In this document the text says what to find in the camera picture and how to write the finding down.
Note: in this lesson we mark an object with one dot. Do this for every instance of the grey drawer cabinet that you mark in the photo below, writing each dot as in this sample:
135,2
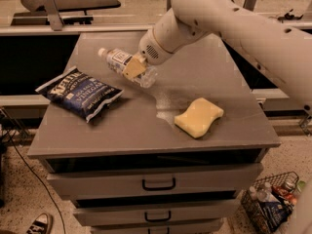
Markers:
138,131

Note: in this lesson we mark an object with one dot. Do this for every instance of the middle grey drawer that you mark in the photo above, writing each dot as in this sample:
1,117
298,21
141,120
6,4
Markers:
156,213

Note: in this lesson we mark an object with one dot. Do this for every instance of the bottom grey drawer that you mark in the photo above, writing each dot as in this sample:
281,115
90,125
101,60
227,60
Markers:
188,227

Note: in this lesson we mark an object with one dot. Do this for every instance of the top grey drawer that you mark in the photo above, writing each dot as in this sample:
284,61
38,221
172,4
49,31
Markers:
151,182

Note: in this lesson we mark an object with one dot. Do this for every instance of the yellow sponge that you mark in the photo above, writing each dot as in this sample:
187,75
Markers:
198,117

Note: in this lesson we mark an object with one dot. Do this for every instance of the clear plastic water bottle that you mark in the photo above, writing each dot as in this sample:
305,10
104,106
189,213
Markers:
117,60

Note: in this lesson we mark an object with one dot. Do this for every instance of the green bottle in basket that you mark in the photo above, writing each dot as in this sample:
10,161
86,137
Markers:
299,186

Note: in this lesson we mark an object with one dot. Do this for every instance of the black wire basket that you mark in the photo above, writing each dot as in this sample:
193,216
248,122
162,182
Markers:
252,207

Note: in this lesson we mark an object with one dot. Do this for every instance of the blue chip bag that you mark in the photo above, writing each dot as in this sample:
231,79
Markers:
79,93

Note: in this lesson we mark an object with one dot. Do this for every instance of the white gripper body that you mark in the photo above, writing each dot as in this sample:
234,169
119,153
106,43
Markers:
151,50

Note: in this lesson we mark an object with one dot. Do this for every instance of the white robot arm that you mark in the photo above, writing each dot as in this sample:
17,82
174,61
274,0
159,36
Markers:
284,53

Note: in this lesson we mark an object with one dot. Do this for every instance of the left metal bracket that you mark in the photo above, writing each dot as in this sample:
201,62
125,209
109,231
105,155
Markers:
52,11

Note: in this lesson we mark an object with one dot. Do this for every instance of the water bottle in basket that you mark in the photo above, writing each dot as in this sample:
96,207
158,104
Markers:
263,193

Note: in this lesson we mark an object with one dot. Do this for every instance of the black and white sneaker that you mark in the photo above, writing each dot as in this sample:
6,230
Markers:
42,224

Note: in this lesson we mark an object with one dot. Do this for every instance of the grey drawer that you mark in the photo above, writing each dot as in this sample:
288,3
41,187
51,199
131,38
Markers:
188,227
151,182
156,213

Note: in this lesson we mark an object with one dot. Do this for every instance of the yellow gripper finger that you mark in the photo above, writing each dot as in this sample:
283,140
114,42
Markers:
135,67

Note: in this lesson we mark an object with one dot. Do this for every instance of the blue snack bag in basket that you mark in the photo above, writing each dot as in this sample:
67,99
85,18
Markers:
275,214

